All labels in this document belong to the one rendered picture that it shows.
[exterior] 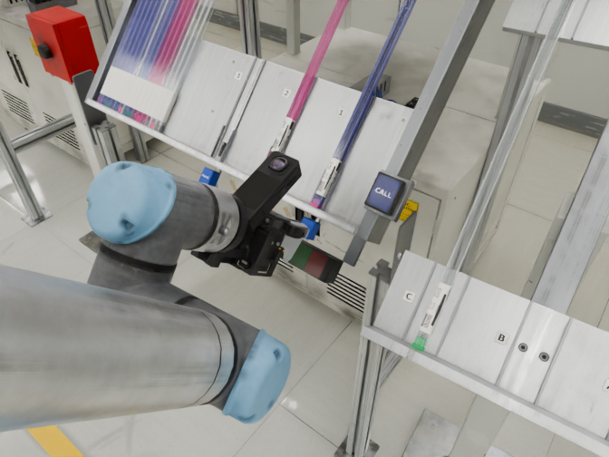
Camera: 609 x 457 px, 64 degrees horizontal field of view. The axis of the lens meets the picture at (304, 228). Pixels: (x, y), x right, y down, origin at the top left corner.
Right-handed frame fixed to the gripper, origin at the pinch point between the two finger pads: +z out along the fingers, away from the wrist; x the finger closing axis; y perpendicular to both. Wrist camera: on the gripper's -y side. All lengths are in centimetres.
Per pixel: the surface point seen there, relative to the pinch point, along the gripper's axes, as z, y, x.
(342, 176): 2.3, -9.4, 1.5
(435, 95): 1.3, -24.9, 10.0
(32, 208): 48, 44, -131
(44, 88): 49, 3, -152
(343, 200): 2.3, -6.1, 3.6
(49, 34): 9, -13, -93
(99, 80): 1, -8, -58
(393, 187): -2.3, -10.6, 11.5
